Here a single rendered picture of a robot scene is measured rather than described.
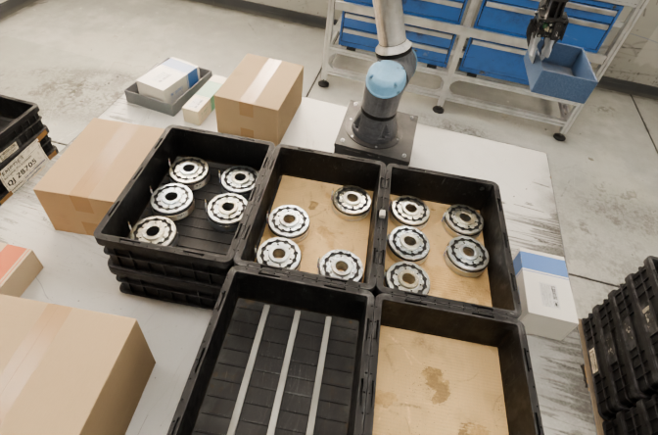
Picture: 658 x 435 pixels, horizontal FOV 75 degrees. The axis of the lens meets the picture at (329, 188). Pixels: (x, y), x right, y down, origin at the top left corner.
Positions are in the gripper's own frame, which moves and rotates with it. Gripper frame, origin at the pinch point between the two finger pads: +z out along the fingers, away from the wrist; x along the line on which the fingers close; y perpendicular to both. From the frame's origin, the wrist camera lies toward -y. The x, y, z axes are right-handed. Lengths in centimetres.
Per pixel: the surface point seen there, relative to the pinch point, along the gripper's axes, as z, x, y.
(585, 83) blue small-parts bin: 1.6, 12.3, 9.2
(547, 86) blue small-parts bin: 3.3, 3.4, 9.8
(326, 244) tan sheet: 24, -45, 63
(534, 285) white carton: 35, 6, 54
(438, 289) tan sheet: 27, -17, 66
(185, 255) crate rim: 10, -69, 83
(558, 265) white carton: 36, 13, 45
